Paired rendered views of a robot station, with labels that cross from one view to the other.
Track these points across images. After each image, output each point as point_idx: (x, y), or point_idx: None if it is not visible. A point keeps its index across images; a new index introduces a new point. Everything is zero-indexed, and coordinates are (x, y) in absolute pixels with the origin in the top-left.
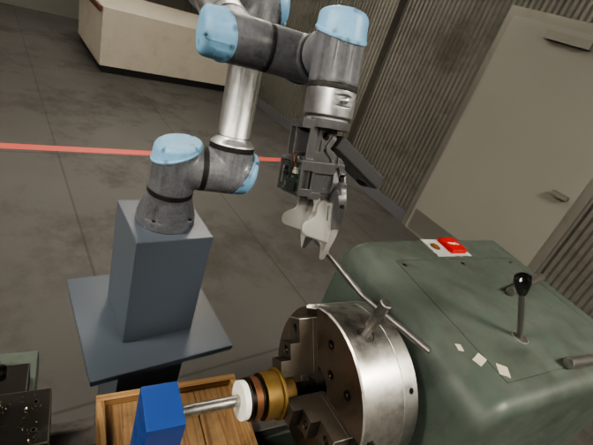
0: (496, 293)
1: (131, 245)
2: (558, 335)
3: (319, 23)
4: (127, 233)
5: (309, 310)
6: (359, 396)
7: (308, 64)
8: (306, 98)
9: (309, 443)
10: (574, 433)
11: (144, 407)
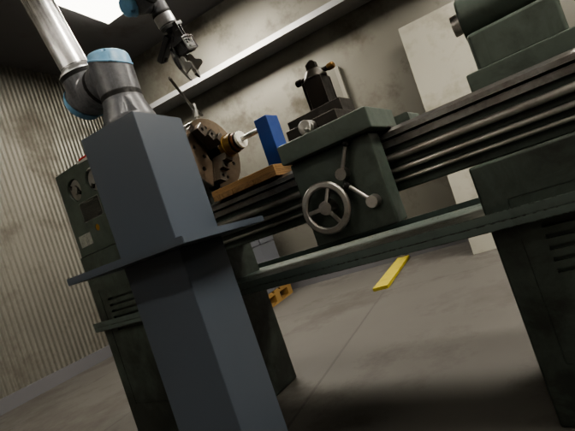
0: None
1: (177, 126)
2: None
3: None
4: (166, 124)
5: (189, 129)
6: (222, 129)
7: (157, 2)
8: (169, 14)
9: (231, 174)
10: None
11: (270, 115)
